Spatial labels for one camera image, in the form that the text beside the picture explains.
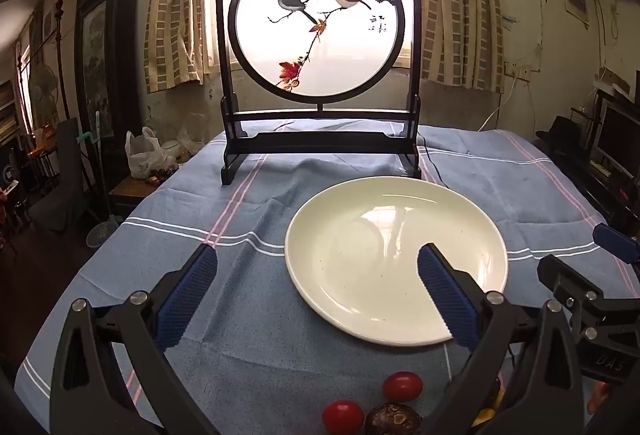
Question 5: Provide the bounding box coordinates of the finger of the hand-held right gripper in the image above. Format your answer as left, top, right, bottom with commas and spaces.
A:
592, 223, 640, 266
537, 254, 606, 316

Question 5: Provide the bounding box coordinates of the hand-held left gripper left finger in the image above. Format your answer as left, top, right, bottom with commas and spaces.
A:
49, 242, 221, 435

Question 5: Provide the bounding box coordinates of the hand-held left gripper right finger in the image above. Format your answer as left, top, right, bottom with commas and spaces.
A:
416, 242, 587, 435

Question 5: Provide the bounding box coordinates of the white round plate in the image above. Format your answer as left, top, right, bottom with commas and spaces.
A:
284, 176, 509, 348

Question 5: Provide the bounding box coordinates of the small red cherry tomato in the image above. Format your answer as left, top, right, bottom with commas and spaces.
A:
382, 371, 424, 402

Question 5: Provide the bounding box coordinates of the brown water chestnut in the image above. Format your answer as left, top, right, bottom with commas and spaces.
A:
364, 402, 422, 435

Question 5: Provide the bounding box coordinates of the dark side cabinet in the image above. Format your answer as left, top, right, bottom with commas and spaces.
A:
537, 140, 640, 236

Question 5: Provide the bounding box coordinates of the blue striped tablecloth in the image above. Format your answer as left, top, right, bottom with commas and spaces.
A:
14, 124, 640, 435

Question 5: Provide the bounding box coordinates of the black monitor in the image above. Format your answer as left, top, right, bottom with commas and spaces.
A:
592, 100, 640, 176

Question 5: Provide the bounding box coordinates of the small wooden side table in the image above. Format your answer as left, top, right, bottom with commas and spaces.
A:
107, 175, 151, 216

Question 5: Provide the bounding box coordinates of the black hat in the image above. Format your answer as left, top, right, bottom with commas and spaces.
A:
535, 116, 583, 150

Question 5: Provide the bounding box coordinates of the white plastic bag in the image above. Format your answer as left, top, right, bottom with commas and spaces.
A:
124, 127, 166, 180

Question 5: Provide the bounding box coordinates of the grey chair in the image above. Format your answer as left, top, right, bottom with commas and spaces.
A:
27, 117, 101, 233

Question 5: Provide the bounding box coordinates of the dark framed painting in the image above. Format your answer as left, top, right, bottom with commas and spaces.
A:
74, 0, 146, 150

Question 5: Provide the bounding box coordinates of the standing electric fan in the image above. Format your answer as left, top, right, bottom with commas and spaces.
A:
27, 65, 60, 130

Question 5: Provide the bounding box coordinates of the dark coat stand pole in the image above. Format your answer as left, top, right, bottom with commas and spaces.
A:
54, 0, 72, 120

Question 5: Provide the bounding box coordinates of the brick pattern curtain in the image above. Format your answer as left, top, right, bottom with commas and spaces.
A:
417, 0, 506, 93
145, 0, 208, 93

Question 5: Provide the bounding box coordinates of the bird painting table screen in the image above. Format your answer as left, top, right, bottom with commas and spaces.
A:
215, 0, 423, 186

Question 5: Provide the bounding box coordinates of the black cable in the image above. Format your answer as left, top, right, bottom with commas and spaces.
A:
417, 140, 451, 188

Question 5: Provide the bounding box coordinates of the white wall cable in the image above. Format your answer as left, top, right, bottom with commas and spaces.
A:
477, 75, 518, 132

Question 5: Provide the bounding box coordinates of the green handled mop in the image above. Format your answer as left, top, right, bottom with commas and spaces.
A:
75, 111, 108, 221

